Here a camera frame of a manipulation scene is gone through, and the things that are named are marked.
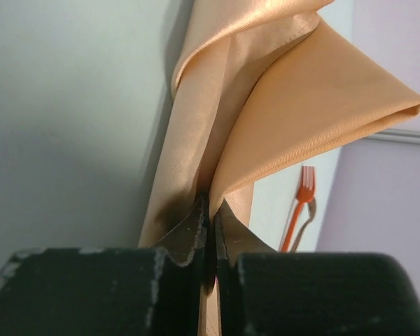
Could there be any orange fork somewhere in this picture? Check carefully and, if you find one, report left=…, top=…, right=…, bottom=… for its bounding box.
left=281, top=165, right=316, bottom=253

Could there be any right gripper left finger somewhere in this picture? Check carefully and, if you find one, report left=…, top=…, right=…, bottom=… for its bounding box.
left=0, top=196, right=209, bottom=335

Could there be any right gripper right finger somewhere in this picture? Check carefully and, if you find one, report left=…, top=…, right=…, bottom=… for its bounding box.
left=214, top=203, right=420, bottom=335

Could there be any right aluminium frame post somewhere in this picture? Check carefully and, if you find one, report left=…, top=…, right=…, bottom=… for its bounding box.
left=366, top=129, right=420, bottom=146

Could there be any peach cloth napkin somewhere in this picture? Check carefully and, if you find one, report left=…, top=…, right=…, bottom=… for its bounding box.
left=138, top=0, right=420, bottom=336

